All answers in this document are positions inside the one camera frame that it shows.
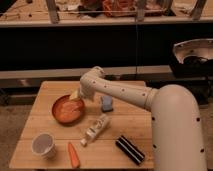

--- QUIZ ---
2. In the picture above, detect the white paper cup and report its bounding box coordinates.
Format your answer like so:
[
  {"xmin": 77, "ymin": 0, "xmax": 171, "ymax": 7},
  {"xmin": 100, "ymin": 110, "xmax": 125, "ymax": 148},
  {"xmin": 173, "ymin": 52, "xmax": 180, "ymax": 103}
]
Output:
[{"xmin": 31, "ymin": 133, "xmax": 56, "ymax": 158}]

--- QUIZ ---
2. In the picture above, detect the orange crate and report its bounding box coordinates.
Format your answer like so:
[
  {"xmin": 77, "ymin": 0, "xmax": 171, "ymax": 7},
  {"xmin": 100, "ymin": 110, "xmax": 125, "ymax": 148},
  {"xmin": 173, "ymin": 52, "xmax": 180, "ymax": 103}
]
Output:
[{"xmin": 102, "ymin": 0, "xmax": 136, "ymax": 17}]

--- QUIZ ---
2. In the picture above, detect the black striped box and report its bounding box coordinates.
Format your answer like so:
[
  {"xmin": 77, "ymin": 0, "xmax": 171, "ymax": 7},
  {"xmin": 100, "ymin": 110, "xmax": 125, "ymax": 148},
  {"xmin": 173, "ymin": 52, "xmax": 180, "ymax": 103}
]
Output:
[{"xmin": 115, "ymin": 135, "xmax": 145, "ymax": 165}]

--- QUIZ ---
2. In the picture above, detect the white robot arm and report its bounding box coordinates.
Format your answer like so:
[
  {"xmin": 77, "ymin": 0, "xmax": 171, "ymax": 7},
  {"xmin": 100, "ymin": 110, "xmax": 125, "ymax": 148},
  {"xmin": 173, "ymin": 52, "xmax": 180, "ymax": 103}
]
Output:
[{"xmin": 70, "ymin": 66, "xmax": 207, "ymax": 171}]

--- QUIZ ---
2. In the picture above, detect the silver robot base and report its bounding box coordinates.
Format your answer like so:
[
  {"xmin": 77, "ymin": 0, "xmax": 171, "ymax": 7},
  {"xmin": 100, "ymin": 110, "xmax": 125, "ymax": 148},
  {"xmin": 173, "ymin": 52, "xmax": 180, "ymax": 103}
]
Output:
[{"xmin": 173, "ymin": 38, "xmax": 213, "ymax": 64}]

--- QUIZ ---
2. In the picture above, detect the orange ceramic bowl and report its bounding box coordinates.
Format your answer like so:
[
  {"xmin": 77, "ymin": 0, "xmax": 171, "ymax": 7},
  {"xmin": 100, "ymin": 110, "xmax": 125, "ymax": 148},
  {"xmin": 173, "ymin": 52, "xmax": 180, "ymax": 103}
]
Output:
[{"xmin": 52, "ymin": 95, "xmax": 85, "ymax": 124}]

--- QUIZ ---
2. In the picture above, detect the wooden table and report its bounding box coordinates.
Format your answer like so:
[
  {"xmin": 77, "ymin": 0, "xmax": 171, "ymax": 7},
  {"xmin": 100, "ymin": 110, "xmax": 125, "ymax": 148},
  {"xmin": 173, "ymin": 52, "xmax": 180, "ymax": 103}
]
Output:
[{"xmin": 9, "ymin": 81, "xmax": 153, "ymax": 169}]

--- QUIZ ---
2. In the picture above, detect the blue sponge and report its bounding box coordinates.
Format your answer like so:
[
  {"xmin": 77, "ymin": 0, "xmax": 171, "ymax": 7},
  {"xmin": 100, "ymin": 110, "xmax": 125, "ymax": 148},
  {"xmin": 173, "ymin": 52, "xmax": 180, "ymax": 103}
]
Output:
[{"xmin": 101, "ymin": 96, "xmax": 113, "ymax": 112}]

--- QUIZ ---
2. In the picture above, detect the orange carrot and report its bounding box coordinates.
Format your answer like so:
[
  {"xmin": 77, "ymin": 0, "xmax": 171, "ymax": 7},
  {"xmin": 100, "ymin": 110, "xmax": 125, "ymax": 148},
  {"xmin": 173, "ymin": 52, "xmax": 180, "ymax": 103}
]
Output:
[{"xmin": 68, "ymin": 142, "xmax": 80, "ymax": 169}]

